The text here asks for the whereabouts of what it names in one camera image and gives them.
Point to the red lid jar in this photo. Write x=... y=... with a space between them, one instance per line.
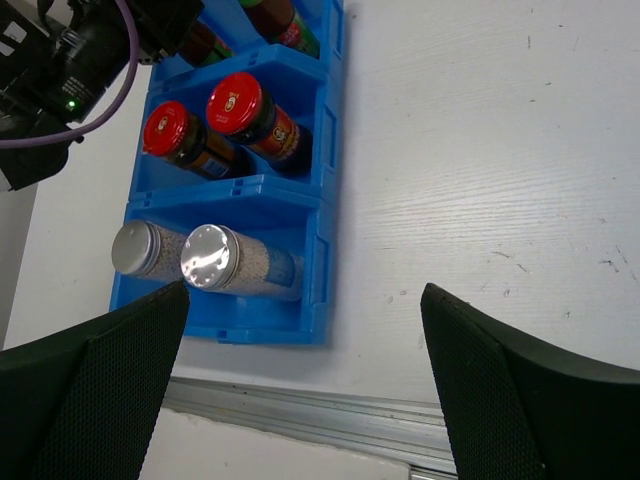
x=181 y=138
x=242 y=110

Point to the silver lid spice jar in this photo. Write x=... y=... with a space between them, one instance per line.
x=217 y=259
x=145 y=250

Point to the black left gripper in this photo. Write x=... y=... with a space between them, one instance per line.
x=64 y=74

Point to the aluminium front table rail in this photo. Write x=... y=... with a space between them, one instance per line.
x=410 y=432

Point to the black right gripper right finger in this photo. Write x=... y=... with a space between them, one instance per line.
x=518 y=407

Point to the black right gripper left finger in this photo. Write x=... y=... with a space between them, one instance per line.
x=83 y=403

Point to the blue three-compartment bin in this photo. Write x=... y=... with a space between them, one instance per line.
x=295 y=214

